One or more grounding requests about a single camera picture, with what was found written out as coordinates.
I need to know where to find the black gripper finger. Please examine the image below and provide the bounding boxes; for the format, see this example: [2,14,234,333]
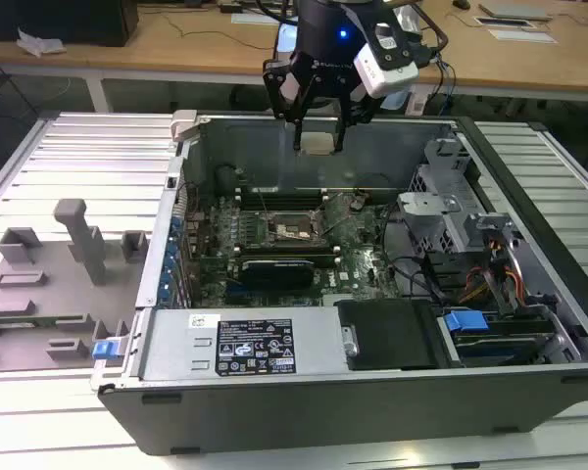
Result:
[263,52,320,153]
[333,87,379,153]

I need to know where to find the silver square CPU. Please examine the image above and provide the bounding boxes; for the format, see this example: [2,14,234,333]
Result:
[300,130,338,157]

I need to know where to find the black RAM slot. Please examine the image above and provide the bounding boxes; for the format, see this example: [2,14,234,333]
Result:
[238,244,337,252]
[239,202,323,210]
[238,256,338,262]
[239,192,322,199]
[239,187,322,194]
[238,260,339,268]
[239,197,322,204]
[238,250,338,258]

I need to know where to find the CPU socket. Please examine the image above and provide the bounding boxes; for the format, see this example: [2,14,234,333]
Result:
[266,209,322,246]

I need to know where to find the black drive bay cover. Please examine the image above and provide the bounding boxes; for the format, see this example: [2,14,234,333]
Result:
[333,298,453,372]

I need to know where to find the wooden desk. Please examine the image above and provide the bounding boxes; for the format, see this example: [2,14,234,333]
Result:
[0,0,588,115]

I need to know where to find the pale grey case latch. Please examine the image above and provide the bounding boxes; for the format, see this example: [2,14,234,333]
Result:
[170,109,200,144]

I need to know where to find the grey metal disk bay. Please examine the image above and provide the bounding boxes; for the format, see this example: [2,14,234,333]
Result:
[396,136,516,257]

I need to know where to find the green motherboard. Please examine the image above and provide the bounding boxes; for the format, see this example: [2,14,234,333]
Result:
[181,188,406,310]

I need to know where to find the black graphics card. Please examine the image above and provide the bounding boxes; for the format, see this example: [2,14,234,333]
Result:
[236,258,318,292]

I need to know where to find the flat grey pad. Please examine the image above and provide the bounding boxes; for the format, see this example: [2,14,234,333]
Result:
[478,2,554,22]
[488,26,561,46]

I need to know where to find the black box on desk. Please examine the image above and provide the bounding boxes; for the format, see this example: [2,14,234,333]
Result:
[0,0,141,48]

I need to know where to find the hard disk in blue carrier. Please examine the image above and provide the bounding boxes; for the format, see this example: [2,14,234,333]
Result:
[438,307,559,367]

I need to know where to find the crumpled white paper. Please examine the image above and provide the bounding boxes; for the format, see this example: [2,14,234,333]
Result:
[16,26,68,59]

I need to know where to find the silver power supply box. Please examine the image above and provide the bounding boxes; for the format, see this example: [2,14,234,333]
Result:
[139,306,347,389]

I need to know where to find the grey parts rack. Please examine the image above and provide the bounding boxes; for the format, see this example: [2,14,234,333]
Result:
[0,198,153,374]

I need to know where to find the blue plastic latch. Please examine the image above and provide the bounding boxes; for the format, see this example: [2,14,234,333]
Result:
[91,339,129,364]

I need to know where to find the dark grey PC case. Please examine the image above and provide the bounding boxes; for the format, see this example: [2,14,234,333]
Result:
[91,113,588,456]

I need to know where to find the green RAM stick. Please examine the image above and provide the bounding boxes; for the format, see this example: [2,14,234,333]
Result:
[0,316,87,333]

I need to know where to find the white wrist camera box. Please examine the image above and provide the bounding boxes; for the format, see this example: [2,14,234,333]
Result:
[353,42,420,98]

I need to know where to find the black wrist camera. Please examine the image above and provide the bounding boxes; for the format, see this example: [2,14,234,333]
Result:
[373,22,425,71]

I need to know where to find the black camera cable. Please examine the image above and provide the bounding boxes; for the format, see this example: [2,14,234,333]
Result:
[405,3,451,69]

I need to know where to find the black cable inside case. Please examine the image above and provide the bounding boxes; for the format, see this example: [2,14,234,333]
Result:
[380,204,443,306]

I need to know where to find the orange and yellow wire bundle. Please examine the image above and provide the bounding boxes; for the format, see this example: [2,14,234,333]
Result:
[464,238,526,308]

